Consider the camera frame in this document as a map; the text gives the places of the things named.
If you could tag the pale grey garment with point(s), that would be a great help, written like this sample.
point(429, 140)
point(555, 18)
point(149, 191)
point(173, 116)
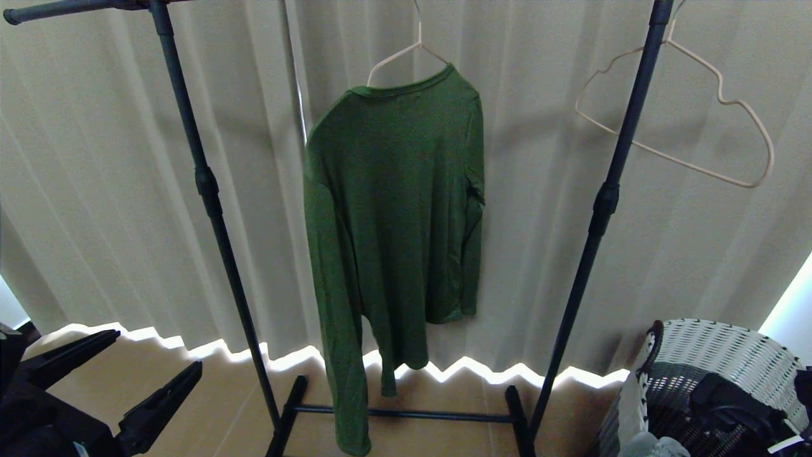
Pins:
point(660, 447)

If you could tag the window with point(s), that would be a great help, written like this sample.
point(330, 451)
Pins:
point(9, 304)

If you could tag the white laundry basket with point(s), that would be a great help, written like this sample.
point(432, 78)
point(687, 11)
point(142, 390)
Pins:
point(717, 336)

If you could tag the pink clothes hanger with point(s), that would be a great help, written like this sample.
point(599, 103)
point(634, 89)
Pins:
point(419, 35)
point(771, 155)

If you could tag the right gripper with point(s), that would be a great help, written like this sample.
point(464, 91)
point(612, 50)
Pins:
point(786, 438)

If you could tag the green printed shirt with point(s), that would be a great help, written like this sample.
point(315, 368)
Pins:
point(393, 222)

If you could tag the black clothes rack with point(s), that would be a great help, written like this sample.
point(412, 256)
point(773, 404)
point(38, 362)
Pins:
point(209, 190)

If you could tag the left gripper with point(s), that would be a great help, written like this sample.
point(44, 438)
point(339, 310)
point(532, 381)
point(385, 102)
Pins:
point(44, 431)

